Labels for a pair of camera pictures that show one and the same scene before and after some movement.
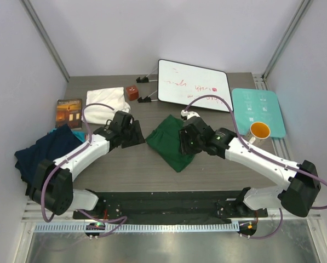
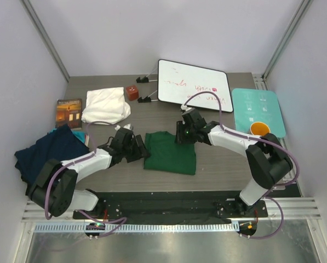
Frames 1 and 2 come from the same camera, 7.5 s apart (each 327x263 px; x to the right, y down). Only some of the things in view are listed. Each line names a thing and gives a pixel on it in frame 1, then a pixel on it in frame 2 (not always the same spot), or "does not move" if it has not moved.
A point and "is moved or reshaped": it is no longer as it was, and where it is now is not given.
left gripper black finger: (133, 135) to (139, 152)
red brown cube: (132, 92) does not move
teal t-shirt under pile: (80, 135) does not move
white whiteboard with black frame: (181, 84) does not move
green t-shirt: (165, 139) is moved or reshaped
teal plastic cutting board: (252, 106) does not move
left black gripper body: (122, 132) to (127, 149)
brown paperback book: (69, 111) does not move
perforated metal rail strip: (172, 227) does not move
